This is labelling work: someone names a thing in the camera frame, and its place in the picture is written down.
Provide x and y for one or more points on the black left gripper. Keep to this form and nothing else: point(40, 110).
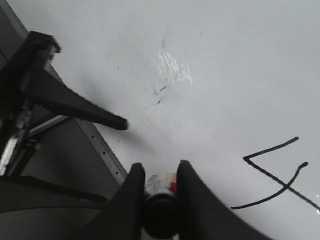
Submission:
point(45, 89)

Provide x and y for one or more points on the white whiteboard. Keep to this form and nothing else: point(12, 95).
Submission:
point(208, 81)

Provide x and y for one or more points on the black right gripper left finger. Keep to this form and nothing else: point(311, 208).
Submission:
point(121, 219)

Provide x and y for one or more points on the orange magnet taped to marker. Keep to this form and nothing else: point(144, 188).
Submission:
point(174, 187)

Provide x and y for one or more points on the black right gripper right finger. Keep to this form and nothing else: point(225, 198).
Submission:
point(203, 215)

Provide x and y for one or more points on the white whiteboard marker pen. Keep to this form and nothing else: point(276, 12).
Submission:
point(161, 208)

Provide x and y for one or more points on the aluminium whiteboard frame rail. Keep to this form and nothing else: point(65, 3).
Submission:
point(59, 149)

